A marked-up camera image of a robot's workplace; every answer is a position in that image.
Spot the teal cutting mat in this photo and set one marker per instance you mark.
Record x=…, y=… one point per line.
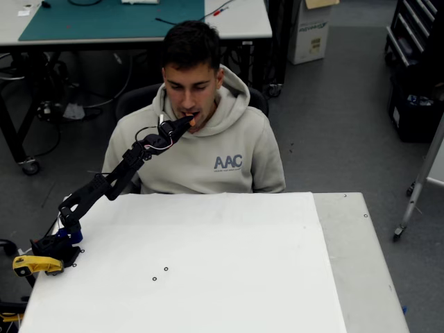
x=104, y=21

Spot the black bin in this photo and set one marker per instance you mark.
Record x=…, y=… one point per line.
x=412, y=121

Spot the white flat object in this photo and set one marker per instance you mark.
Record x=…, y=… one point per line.
x=138, y=1

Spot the orange food piece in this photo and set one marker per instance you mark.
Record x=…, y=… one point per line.
x=193, y=122

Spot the white crumpled bag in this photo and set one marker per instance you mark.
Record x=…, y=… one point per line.
x=73, y=111

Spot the black drawer cabinet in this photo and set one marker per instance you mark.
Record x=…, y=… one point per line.
x=412, y=31

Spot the black chair armrest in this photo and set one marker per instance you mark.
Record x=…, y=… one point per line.
x=7, y=244

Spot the man in beige hoodie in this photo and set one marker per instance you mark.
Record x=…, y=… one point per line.
x=194, y=163

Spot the grey wheeled stand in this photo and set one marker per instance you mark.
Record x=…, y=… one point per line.
x=421, y=180

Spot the black and yellow clamp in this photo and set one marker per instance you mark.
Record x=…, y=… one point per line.
x=12, y=310

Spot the white box with green print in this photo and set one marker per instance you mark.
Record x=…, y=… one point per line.
x=308, y=38

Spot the white table sheet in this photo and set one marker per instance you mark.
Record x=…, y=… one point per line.
x=225, y=270

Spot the black pen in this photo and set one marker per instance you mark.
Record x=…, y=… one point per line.
x=163, y=21

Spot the grey workbench with black legs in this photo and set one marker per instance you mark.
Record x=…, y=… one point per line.
x=243, y=24

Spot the black office chair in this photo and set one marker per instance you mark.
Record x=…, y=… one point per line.
x=135, y=97

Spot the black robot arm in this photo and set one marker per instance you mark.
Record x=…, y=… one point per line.
x=114, y=175

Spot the beige envelope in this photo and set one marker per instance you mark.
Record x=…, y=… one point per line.
x=320, y=2

